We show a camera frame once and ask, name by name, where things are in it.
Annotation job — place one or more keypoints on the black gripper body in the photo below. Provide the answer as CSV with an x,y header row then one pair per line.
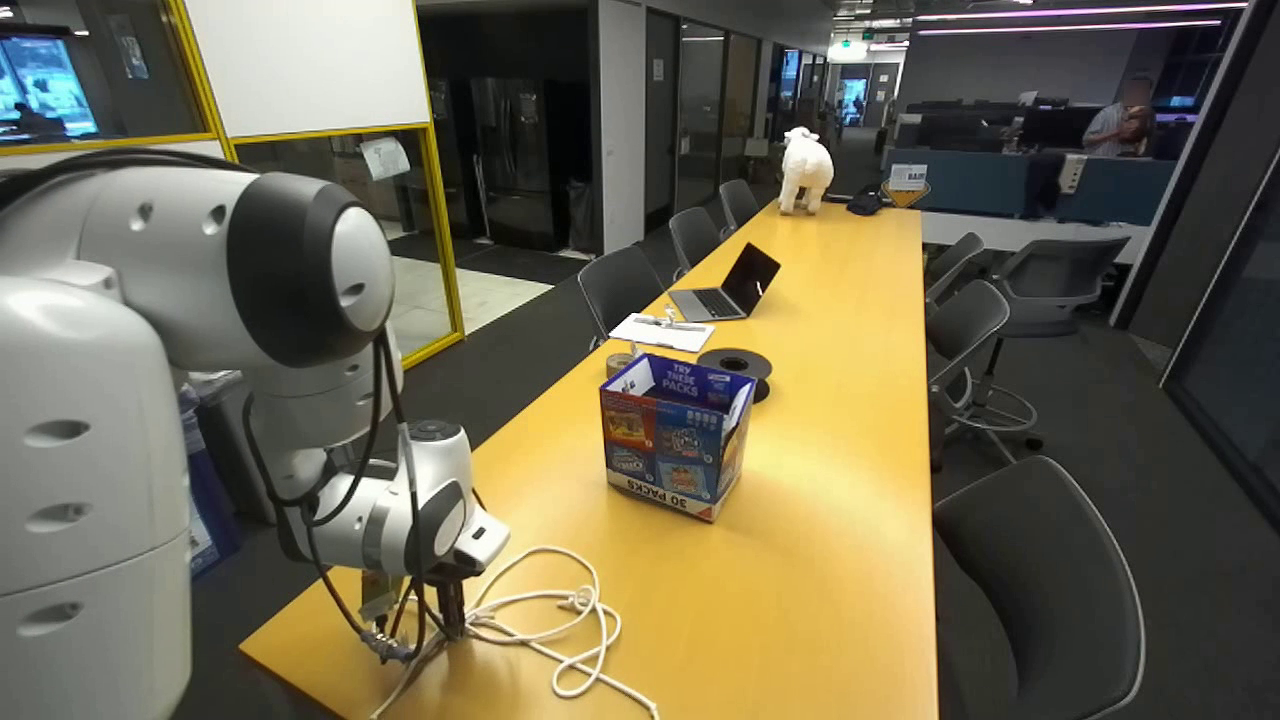
x,y
445,588

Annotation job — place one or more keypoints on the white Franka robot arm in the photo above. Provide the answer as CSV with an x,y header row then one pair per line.
x,y
106,467

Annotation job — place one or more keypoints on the blue printed cardboard box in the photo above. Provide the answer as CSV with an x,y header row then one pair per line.
x,y
664,454

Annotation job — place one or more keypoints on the small pale box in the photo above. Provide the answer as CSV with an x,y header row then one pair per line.
x,y
911,182

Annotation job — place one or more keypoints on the blue recycling bin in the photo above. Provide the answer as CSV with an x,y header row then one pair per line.
x,y
209,526

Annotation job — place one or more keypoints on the white paper sheet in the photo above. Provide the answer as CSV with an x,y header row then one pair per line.
x,y
662,334

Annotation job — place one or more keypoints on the grey open laptop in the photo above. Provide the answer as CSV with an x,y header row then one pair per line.
x,y
748,276

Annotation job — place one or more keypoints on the white whiteboard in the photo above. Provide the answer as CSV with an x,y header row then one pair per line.
x,y
305,63

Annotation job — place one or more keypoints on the white polar bear toy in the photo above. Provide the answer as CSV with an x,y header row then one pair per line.
x,y
805,168

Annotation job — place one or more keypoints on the small black device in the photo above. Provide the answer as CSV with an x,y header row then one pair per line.
x,y
865,205

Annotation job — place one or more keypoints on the blue office counter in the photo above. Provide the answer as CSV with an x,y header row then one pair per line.
x,y
985,182

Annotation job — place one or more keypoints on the person in white shirt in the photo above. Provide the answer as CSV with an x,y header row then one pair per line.
x,y
1116,123

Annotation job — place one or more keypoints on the yellow window frame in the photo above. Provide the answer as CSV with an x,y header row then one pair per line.
x,y
442,243

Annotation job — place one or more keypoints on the wall television screen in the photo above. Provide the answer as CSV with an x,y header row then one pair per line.
x,y
40,87

